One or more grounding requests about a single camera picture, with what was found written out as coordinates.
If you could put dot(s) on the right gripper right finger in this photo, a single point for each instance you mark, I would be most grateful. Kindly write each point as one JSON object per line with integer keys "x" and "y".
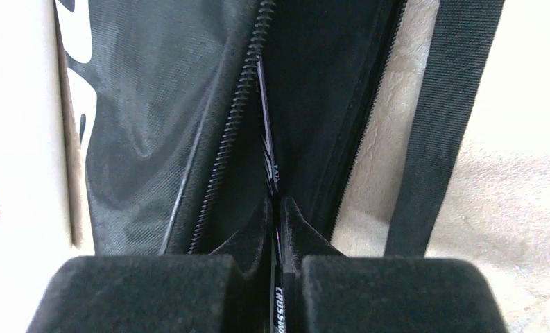
{"x": 329, "y": 292}

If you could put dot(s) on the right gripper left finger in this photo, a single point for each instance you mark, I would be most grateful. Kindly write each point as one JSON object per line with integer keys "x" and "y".
{"x": 227, "y": 290}

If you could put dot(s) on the black racket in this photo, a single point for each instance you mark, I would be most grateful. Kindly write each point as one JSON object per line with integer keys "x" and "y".
{"x": 279, "y": 312}

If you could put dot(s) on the black CROSSWAY racket bag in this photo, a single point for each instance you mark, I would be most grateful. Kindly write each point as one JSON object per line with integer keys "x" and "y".
{"x": 168, "y": 113}

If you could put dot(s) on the white shuttlecock tube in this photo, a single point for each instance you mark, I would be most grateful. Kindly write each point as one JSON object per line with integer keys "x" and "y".
{"x": 34, "y": 213}

